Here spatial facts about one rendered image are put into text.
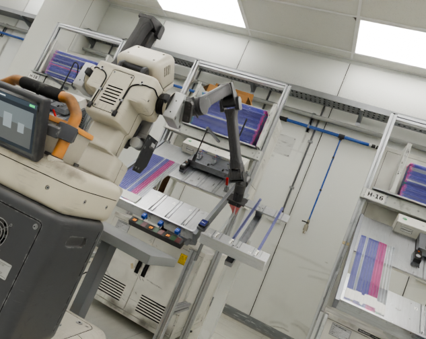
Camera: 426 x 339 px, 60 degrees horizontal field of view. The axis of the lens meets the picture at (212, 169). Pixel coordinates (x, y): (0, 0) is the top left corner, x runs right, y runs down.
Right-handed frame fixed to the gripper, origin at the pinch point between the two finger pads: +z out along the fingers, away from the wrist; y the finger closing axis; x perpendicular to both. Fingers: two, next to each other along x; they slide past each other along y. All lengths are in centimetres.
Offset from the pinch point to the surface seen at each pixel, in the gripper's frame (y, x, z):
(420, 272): -99, -18, 4
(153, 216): 40.1, 20.2, 9.4
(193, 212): 22.8, 4.8, 7.7
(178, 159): 59, -38, 5
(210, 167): 31.6, -32.7, -1.0
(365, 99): -42, -249, -10
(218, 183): 22.4, -27.0, 4.8
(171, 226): 27.5, 20.5, 9.8
